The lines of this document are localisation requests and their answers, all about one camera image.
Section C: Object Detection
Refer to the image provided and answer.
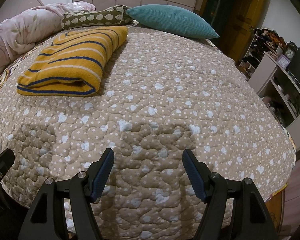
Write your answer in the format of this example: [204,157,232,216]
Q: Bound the beige heart-pattern quilt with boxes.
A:
[0,26,296,239]

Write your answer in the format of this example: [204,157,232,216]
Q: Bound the white open shelf unit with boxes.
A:
[248,53,300,151]

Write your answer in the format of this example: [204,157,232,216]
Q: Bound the purple alarm clock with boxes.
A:
[277,54,290,69]

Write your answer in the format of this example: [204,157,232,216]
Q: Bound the olive white-dotted bolster pillow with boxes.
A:
[61,5,133,30]

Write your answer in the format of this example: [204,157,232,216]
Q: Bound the brown wooden door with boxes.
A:
[211,0,265,62]

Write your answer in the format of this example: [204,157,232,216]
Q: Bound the pink floral fleece blanket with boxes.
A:
[0,1,95,74]

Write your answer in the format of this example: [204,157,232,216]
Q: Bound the teal corduroy pillow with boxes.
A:
[126,4,219,39]

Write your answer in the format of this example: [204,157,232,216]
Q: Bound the yellow striped knit sweater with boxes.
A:
[17,26,128,97]

